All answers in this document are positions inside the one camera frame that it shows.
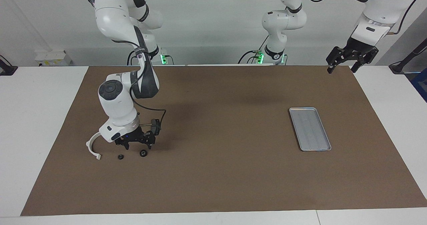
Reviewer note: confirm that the brown table mat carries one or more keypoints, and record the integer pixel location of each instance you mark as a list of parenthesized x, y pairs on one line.
[(217, 178)]

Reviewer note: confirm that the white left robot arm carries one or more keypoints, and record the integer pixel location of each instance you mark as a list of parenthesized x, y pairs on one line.
[(283, 21)]

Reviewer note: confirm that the silver metal tray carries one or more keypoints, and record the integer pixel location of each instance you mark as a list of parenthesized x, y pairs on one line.
[(310, 128)]

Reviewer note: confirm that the white box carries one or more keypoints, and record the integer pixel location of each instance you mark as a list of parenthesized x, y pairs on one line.
[(53, 58)]

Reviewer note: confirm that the white curved plastic bracket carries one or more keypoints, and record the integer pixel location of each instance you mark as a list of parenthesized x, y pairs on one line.
[(90, 148)]

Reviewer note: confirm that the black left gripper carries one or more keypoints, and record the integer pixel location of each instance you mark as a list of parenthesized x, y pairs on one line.
[(353, 51)]

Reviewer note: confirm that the dark grey brake pad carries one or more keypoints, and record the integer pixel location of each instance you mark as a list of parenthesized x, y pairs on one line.
[(156, 125)]

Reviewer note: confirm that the blue box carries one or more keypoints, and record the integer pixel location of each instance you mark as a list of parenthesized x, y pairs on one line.
[(421, 85)]

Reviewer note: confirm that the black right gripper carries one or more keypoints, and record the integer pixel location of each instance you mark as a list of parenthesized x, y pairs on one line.
[(140, 136)]

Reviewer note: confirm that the black stand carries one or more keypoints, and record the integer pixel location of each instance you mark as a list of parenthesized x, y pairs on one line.
[(6, 70), (398, 66)]

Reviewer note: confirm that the large black bearing gear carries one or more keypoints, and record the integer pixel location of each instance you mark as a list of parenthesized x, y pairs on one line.
[(143, 153)]

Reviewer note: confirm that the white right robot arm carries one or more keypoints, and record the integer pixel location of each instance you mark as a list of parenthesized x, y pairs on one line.
[(116, 98)]

